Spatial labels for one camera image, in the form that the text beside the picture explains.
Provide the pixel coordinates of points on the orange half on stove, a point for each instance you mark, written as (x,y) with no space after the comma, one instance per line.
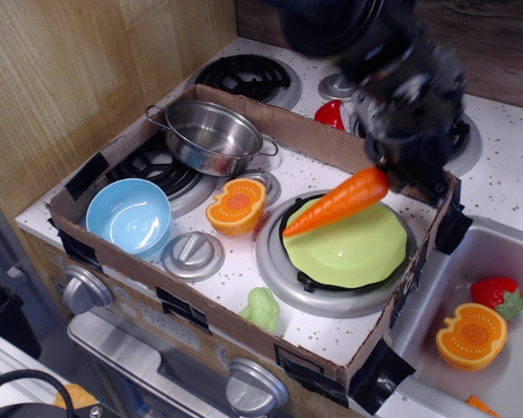
(238,208)

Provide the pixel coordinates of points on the orange piece in sink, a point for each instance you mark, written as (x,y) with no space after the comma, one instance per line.
(474,401)

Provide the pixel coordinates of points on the silver stovetop knob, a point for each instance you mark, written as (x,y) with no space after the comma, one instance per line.
(270,181)
(337,87)
(193,256)

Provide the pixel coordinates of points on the orange half in sink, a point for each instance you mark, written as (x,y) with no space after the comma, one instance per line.
(472,338)

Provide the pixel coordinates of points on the silver oven knob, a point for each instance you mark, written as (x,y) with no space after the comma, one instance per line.
(252,391)
(84,291)

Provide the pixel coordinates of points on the light green plate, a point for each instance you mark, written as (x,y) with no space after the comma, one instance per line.
(348,250)

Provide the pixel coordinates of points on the silver stovetop knob back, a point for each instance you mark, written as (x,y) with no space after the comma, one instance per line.
(337,87)

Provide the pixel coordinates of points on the orange object bottom left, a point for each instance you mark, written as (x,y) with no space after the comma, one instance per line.
(80,398)

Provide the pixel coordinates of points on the small steel pot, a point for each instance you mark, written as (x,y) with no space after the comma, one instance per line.
(210,138)

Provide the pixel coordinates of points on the orange toy carrot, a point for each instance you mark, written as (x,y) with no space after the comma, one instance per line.
(356,194)

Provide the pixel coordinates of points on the light green toy vegetable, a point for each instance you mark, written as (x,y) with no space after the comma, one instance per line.
(262,309)

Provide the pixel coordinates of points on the silver stovetop knob middle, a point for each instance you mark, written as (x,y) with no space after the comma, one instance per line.
(270,181)

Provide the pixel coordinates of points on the black burner front left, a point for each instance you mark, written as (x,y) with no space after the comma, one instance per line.
(154,162)

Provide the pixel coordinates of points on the silver oven door handle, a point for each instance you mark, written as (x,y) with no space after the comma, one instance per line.
(138,365)

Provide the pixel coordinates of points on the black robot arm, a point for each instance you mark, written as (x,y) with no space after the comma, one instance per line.
(310,27)

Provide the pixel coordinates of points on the red strawberry in sink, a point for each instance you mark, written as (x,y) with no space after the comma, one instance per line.
(501,294)

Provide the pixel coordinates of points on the silver stovetop knob front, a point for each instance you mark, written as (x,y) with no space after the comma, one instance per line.
(193,256)

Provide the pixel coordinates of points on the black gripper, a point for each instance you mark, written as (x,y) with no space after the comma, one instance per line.
(413,88)

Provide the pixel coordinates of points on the silver oven knob right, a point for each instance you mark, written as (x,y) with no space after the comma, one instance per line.
(252,391)

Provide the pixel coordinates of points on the black burner back left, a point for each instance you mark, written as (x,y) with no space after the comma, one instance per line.
(252,76)

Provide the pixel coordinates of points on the silver sink basin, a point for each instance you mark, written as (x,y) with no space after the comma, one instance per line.
(436,389)

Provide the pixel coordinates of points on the silver oven knob left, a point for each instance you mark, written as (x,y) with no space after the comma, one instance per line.
(84,291)

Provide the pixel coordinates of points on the light blue bowl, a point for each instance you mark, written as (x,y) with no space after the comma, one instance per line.
(133,214)

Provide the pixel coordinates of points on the black burner back right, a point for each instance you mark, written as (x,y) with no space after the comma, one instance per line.
(459,134)

